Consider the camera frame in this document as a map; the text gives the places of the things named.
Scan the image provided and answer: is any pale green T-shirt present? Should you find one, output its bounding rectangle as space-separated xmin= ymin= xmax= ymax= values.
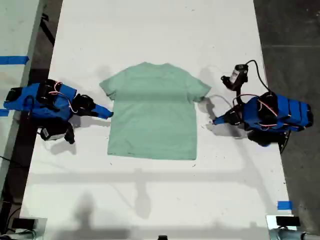
xmin=99 ymin=61 xmax=213 ymax=161

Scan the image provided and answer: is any black table strut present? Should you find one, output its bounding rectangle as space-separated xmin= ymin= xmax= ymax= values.
xmin=39 ymin=13 xmax=56 ymax=47

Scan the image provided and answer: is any long blue tape strip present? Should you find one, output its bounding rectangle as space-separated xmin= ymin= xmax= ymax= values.
xmin=0 ymin=55 xmax=30 ymax=65

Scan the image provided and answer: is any square blue tape patch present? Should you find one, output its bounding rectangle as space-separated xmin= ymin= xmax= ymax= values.
xmin=277 ymin=200 xmax=293 ymax=211

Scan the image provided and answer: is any silver metal plate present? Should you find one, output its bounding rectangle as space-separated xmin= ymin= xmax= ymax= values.
xmin=265 ymin=214 xmax=298 ymax=240
xmin=9 ymin=216 xmax=48 ymax=240

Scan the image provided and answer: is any small black box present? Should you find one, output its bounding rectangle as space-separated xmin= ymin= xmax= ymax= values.
xmin=11 ymin=218 xmax=36 ymax=230
xmin=275 ymin=216 xmax=301 ymax=227

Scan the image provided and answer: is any grey metal tube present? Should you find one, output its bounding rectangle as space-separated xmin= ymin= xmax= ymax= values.
xmin=269 ymin=227 xmax=320 ymax=240
xmin=0 ymin=228 xmax=38 ymax=240

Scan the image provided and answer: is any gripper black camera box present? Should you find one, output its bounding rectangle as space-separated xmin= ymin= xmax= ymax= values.
xmin=39 ymin=126 xmax=67 ymax=142
xmin=220 ymin=63 xmax=250 ymax=92

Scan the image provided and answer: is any black floor cable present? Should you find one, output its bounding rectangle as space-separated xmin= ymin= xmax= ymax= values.
xmin=4 ymin=206 xmax=23 ymax=233
xmin=0 ymin=155 xmax=30 ymax=169

